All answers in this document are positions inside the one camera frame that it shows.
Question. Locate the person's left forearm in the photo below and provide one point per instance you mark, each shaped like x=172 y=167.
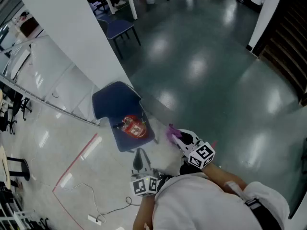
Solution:
x=144 y=212

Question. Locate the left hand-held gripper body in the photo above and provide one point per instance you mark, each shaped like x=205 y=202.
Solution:
x=144 y=184

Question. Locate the brown cabinet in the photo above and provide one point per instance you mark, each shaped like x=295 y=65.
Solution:
x=31 y=26

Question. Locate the round wooden table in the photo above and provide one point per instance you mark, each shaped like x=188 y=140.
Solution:
x=3 y=164

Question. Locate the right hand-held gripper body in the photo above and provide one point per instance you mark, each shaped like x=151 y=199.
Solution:
x=202 y=153

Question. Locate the black office chair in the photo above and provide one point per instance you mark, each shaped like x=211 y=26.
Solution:
x=14 y=106

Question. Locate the white shelf rack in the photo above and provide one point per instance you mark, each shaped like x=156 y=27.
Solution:
x=12 y=217

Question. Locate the person's right forearm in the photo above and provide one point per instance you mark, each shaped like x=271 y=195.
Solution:
x=223 y=177

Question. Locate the dark slatted wooden panel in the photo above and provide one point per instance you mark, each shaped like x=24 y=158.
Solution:
x=287 y=32

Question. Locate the person's white hoodie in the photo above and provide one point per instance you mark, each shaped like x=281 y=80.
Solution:
x=204 y=205

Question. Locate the metal floor rail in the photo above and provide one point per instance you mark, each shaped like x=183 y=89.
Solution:
x=48 y=102

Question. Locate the white power strip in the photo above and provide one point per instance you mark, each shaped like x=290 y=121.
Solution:
x=96 y=218

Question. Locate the purple cloth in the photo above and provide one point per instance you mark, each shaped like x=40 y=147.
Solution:
x=171 y=132

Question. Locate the black round pedestal base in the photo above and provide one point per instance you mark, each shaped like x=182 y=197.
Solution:
x=22 y=169

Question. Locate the dark blue padded chair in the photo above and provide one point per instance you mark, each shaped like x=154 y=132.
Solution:
x=115 y=102
x=120 y=27

